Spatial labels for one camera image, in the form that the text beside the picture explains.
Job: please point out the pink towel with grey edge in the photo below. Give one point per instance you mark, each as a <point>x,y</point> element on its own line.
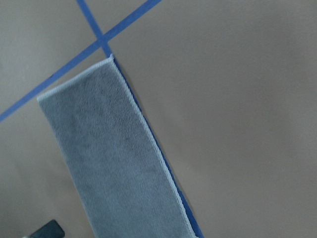
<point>115,163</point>

